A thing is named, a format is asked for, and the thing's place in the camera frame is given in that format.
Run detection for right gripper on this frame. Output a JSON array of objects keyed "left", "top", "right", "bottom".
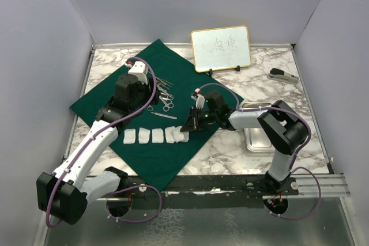
[{"left": 181, "top": 105, "right": 219, "bottom": 132}]

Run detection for white gauze pad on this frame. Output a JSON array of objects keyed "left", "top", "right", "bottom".
[
  {"left": 152, "top": 128, "right": 164, "bottom": 143},
  {"left": 138, "top": 127, "right": 150, "bottom": 144},
  {"left": 123, "top": 129, "right": 136, "bottom": 145},
  {"left": 165, "top": 126, "right": 176, "bottom": 143},
  {"left": 173, "top": 126, "right": 189, "bottom": 143}
]

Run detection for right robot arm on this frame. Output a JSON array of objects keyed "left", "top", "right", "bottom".
[{"left": 180, "top": 90, "right": 311, "bottom": 195}]

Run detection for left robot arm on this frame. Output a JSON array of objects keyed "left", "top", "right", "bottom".
[{"left": 36, "top": 74, "right": 159, "bottom": 228}]

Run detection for stainless steel tray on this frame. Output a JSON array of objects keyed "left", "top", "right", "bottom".
[{"left": 240, "top": 101, "right": 277, "bottom": 153}]

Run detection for black grey stapler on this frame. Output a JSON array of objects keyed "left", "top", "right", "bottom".
[{"left": 267, "top": 68, "right": 299, "bottom": 84}]

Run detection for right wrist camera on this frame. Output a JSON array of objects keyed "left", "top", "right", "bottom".
[{"left": 191, "top": 88, "right": 205, "bottom": 109}]

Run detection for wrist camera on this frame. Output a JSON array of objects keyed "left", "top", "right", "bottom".
[
  {"left": 128, "top": 61, "right": 148, "bottom": 84},
  {"left": 191, "top": 88, "right": 205, "bottom": 109}
]

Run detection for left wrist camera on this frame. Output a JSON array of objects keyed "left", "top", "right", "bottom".
[{"left": 128, "top": 61, "right": 148, "bottom": 84}]

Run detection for steel scalpel handle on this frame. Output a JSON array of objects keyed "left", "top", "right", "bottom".
[{"left": 153, "top": 112, "right": 177, "bottom": 120}]

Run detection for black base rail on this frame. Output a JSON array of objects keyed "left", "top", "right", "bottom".
[{"left": 86, "top": 173, "right": 300, "bottom": 211}]

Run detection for white board with frame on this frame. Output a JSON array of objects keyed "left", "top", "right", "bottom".
[{"left": 190, "top": 25, "right": 252, "bottom": 73}]

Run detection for aluminium extrusion rail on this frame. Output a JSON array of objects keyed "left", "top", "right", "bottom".
[{"left": 293, "top": 174, "right": 351, "bottom": 198}]

